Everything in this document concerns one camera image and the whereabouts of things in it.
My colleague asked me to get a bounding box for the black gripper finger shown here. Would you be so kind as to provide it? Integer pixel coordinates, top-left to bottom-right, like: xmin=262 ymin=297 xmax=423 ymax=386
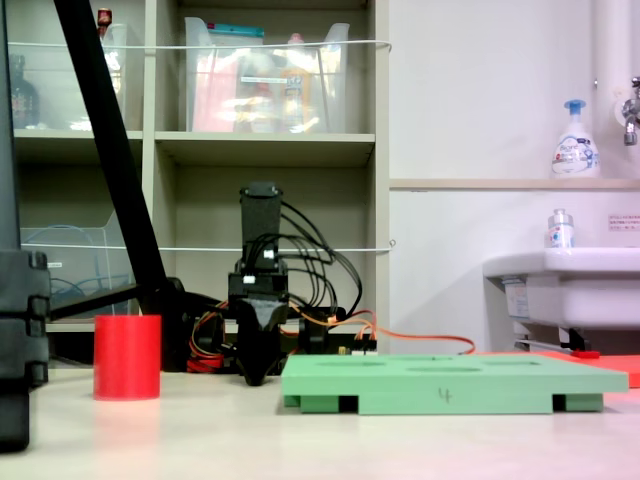
xmin=237 ymin=299 xmax=280 ymax=387
xmin=249 ymin=298 xmax=287 ymax=332

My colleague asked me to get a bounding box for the red cylinder block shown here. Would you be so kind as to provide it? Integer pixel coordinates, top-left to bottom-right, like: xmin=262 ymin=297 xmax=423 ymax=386
xmin=93 ymin=314 xmax=163 ymax=402

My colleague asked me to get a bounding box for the black clamp block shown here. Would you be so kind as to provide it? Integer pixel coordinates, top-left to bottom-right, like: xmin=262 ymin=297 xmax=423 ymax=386
xmin=298 ymin=319 xmax=332 ymax=357

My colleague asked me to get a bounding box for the orange flat block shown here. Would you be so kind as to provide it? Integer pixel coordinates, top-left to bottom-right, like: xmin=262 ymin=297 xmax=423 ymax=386
xmin=474 ymin=349 xmax=640 ymax=389

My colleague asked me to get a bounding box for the beige shelf unit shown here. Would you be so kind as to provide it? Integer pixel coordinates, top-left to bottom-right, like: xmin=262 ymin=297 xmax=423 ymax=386
xmin=4 ymin=0 xmax=392 ymax=371

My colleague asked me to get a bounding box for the black tripod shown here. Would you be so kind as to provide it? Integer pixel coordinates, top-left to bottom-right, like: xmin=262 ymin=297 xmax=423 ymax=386
xmin=47 ymin=0 xmax=191 ymax=374

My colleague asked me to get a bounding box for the large clear storage bin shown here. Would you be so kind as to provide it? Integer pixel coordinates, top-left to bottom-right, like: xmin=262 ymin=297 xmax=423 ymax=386
xmin=183 ymin=16 xmax=351 ymax=134

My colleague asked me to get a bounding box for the green shape sorting board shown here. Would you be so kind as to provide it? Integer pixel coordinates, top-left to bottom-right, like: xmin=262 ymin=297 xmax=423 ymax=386
xmin=280 ymin=353 xmax=630 ymax=416

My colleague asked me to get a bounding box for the orange labelled bottle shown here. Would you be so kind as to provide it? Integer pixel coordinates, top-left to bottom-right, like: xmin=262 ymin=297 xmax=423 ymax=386
xmin=278 ymin=33 xmax=315 ymax=133

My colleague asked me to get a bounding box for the notched black stack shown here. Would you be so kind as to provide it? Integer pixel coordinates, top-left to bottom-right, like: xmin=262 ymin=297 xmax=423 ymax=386
xmin=0 ymin=249 xmax=52 ymax=454

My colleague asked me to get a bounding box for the sink label sticker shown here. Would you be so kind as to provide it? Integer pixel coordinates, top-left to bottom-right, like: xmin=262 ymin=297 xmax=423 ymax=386
xmin=501 ymin=276 xmax=531 ymax=322

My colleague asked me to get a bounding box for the teal package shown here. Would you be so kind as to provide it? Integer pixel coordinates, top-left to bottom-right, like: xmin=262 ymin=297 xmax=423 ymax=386
xmin=206 ymin=22 xmax=266 ymax=39

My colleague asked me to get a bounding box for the clear bin with bottles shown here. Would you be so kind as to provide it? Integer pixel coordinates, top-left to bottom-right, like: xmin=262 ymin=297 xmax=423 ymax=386
xmin=6 ymin=23 xmax=129 ymax=132

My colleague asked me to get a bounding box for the dark round bottle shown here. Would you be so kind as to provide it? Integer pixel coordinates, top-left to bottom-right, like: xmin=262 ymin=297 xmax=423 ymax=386
xmin=8 ymin=54 xmax=41 ymax=130

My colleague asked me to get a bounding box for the small clear bottle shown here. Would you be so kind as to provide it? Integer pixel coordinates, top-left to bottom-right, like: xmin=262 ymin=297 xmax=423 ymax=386
xmin=544 ymin=208 xmax=576 ymax=250

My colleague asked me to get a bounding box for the white sink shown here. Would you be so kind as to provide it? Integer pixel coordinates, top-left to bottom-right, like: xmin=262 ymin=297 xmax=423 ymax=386
xmin=481 ymin=246 xmax=640 ymax=332

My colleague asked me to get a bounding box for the white foam soap bottle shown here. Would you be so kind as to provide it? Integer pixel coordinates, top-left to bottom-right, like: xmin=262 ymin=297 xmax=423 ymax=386
xmin=550 ymin=98 xmax=602 ymax=180

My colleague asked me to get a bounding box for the metal faucet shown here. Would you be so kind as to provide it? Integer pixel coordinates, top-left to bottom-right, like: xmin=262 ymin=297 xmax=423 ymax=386
xmin=618 ymin=76 xmax=640 ymax=148

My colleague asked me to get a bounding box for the red wire loop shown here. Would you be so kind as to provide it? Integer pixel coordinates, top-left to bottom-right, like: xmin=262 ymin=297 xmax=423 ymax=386
xmin=186 ymin=299 xmax=231 ymax=374

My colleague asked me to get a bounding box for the black wire bundle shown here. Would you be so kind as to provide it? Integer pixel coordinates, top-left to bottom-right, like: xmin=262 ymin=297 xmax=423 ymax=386
xmin=247 ymin=198 xmax=364 ymax=324

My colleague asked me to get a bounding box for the white cord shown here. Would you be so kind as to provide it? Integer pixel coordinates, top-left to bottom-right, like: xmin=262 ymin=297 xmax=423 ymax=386
xmin=6 ymin=39 xmax=394 ymax=53
xmin=19 ymin=240 xmax=397 ymax=255

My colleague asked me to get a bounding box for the orange wire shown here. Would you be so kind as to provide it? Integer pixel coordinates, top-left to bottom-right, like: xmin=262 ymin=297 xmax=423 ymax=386
xmin=288 ymin=299 xmax=477 ymax=357

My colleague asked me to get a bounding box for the clear bin with blue cables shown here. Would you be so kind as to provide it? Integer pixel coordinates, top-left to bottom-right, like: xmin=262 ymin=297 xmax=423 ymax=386
xmin=19 ymin=209 xmax=140 ymax=324

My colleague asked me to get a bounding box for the dark grey post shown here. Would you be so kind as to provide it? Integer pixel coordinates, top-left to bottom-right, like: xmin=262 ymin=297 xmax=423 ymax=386
xmin=0 ymin=0 xmax=22 ymax=252

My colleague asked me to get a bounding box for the metal sink bracket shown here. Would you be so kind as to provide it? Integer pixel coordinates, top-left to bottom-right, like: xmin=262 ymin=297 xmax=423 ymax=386
xmin=513 ymin=323 xmax=592 ymax=352

